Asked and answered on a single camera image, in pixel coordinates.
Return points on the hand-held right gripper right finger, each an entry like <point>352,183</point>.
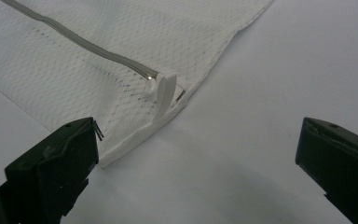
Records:
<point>341,168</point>

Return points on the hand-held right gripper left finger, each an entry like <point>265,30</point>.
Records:
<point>49,174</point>

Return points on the white mesh laundry bag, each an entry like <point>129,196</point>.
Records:
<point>183,37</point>

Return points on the light blue table mat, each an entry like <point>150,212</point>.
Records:
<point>230,146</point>

